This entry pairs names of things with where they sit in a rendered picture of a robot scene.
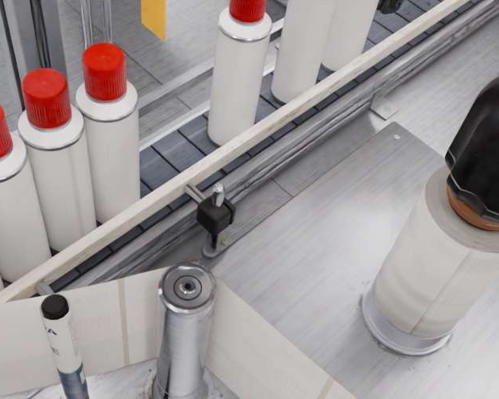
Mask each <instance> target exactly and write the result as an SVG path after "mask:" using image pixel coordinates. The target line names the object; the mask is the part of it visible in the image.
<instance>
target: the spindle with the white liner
mask: <svg viewBox="0 0 499 399"><path fill-rule="evenodd" d="M445 162H446V165H445V166H443V167H441V168H439V169H438V170H437V171H436V172H434V173H433V174H432V176H431V177H430V178H429V180H428V182H427V184H426V186H425V188H424V190H423V192H422V193H421V196H420V198H419V199H418V201H417V202H416V203H415V205H414V206H413V209H412V211H411V212H410V214H409V217H408V219H407V220H406V223H405V225H404V226H403V227H402V229H401V231H400V233H399V235H398V236H397V238H396V240H395V242H394V245H393V247H392V249H391V250H390V252H389V253H388V255H387V257H386V259H385V261H384V262H383V265H382V266H381V267H380V268H379V270H378V271H377V272H376V274H375V276H374V279H373V280H372V281H371V282H370V283H369V285H368V287H367V289H366V291H365V292H364V296H363V300H362V310H363V315H364V320H365V321H366V324H367V326H368V328H369V329H370V330H371V332H372V334H373V335H374V336H375V337H376V338H377V339H378V340H379V341H380V342H381V343H383V344H384V345H386V346H387V347H388V348H390V349H392V350H394V351H396V352H400V353H402V354H406V355H426V354H429V353H432V352H434V351H436V350H437V349H439V348H441V347H442V346H443V345H444V344H445V342H446V341H447V340H448V338H449V336H450V335H451V333H452V332H453V331H454V330H455V329H456V327H457V326H458V325H459V323H460V322H461V320H462V318H463V317H464V316H465V314H466V313H467V312H468V311H469V309H470V308H471V307H472V306H473V305H474V303H475V302H476V301H477V300H478V299H479V298H480V297H481V296H482V294H483V293H484V292H485V291H486V289H487V288H488V287H489V285H490V284H491V283H492V282H493V281H494V280H495V279H496V277H497V276H498V275H499V76H498V77H496V78H495V79H493V80H492V81H491V82H489V83H488V84H486V86H485V87H484V88H483V89H482V90H481V91H480V93H479V94H478V95H477V97H476V99H475V100H474V103H473V104H472V106H471V107H470V110H469V112H468V113H467V115H466V117H465V119H464V121H463V122H462V124H461V126H460V128H459V130H458V131H457V133H456V135H455V137H454V138H453V140H452V142H451V145H450V146H449V147H448V150H447V152H446V154H445Z"/></svg>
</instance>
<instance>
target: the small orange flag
mask: <svg viewBox="0 0 499 399"><path fill-rule="evenodd" d="M141 14H142V24H144V25H145V26H146V27H147V28H149V30H151V31H152V32H153V33H154V34H155V35H157V36H158V37H159V38H160V39H162V40H163V41H165V40H166V0H141Z"/></svg>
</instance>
